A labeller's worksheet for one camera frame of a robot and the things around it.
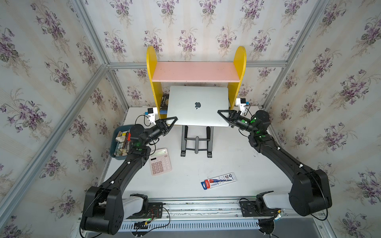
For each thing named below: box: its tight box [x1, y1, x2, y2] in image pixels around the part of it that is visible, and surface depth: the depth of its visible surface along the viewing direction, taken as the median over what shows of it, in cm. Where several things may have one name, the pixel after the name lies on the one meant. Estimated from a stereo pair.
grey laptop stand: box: [180, 125, 214, 158], surface depth 95 cm
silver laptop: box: [166, 86, 230, 127], surface depth 72 cm
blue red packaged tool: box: [200, 172, 238, 190], surface depth 84 cm
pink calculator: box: [148, 148, 173, 177], surface depth 90 cm
